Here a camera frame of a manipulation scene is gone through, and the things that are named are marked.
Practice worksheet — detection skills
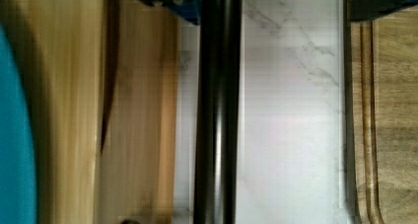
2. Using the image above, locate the light wooden drawer box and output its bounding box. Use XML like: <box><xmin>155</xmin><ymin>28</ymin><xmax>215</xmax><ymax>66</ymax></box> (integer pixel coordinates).
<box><xmin>1</xmin><ymin>0</ymin><xmax>178</xmax><ymax>224</ymax></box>

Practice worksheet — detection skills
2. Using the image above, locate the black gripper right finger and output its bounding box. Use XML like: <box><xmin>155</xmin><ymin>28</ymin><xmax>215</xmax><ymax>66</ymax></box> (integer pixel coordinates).
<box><xmin>349</xmin><ymin>0</ymin><xmax>418</xmax><ymax>21</ymax></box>

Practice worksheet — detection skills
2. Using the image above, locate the teal round plate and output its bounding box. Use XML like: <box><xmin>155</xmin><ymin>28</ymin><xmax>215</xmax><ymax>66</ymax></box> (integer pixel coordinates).
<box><xmin>0</xmin><ymin>30</ymin><xmax>36</xmax><ymax>224</ymax></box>

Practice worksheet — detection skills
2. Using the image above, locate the black drawer handle bar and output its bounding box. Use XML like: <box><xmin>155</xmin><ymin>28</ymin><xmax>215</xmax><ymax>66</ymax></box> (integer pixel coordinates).
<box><xmin>192</xmin><ymin>0</ymin><xmax>243</xmax><ymax>224</ymax></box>

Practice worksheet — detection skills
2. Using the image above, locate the dark wooden cutting board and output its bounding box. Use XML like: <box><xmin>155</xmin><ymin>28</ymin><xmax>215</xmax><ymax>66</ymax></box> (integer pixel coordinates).
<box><xmin>347</xmin><ymin>3</ymin><xmax>418</xmax><ymax>224</ymax></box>

